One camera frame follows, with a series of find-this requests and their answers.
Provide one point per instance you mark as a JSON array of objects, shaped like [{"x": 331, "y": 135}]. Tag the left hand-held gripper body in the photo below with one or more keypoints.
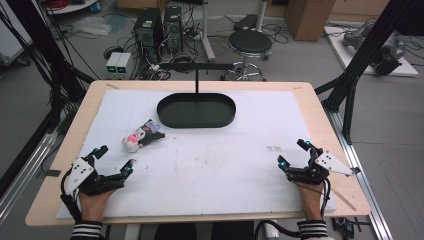
[{"x": 79, "y": 173}]

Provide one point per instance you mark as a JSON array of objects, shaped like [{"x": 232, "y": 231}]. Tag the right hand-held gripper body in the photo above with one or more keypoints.
[{"x": 330, "y": 163}]

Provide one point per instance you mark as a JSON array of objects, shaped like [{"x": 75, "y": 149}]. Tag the person's left hand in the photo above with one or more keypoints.
[{"x": 94, "y": 204}]

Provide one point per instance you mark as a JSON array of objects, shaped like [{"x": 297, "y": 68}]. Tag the person's right hand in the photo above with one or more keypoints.
[{"x": 310, "y": 201}]

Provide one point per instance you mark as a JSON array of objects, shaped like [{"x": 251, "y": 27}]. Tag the black tape strip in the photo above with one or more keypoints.
[{"x": 52, "y": 173}]

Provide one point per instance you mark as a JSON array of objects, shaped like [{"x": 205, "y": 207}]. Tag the black and pink plush toy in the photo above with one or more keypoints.
[{"x": 141, "y": 136}]

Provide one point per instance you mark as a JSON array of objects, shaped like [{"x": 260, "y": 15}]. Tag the thin wooden stick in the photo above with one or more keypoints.
[{"x": 343, "y": 200}]

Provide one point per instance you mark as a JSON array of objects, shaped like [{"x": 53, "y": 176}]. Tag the small black parts heap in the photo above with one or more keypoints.
[{"x": 348, "y": 226}]

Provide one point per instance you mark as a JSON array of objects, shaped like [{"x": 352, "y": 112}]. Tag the white foam mat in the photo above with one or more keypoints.
[{"x": 213, "y": 166}]

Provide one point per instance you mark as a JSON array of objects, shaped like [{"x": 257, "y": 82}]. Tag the black oval tray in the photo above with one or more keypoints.
[{"x": 196, "y": 111}]

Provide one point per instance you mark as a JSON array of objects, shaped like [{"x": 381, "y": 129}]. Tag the white power supply unit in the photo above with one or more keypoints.
[
  {"x": 112, "y": 62},
  {"x": 124, "y": 63}
]

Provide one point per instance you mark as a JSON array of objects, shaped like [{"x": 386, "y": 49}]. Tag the white floor board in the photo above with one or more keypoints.
[{"x": 346, "y": 55}]

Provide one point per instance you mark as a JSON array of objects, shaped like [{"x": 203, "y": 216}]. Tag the black round stool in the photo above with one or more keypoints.
[{"x": 250, "y": 41}]

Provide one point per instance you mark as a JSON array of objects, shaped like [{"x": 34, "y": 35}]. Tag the black T-shaped stand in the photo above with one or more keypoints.
[{"x": 197, "y": 66}]

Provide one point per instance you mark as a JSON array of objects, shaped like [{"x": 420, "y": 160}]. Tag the brown cardboard box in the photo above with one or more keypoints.
[{"x": 308, "y": 18}]

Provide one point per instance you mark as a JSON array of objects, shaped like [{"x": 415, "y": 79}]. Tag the clear plastic bag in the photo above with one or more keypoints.
[{"x": 91, "y": 25}]

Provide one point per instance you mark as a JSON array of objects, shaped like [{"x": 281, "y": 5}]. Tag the large black computer tower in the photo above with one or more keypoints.
[{"x": 148, "y": 31}]

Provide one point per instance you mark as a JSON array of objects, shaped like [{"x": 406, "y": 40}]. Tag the slim black computer tower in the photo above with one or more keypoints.
[{"x": 173, "y": 26}]

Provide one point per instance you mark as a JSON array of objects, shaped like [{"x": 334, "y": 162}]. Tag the round white table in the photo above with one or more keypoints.
[{"x": 71, "y": 6}]

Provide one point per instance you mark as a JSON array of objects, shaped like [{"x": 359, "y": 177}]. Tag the grey desk leg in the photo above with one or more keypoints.
[{"x": 206, "y": 31}]

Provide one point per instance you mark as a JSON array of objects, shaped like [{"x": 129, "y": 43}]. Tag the aluminium floor rail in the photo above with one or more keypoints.
[
  {"x": 361, "y": 180},
  {"x": 23, "y": 173}
]

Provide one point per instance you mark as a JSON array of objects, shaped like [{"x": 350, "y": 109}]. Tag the black metal frame post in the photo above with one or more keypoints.
[
  {"x": 43, "y": 43},
  {"x": 365, "y": 50}
]

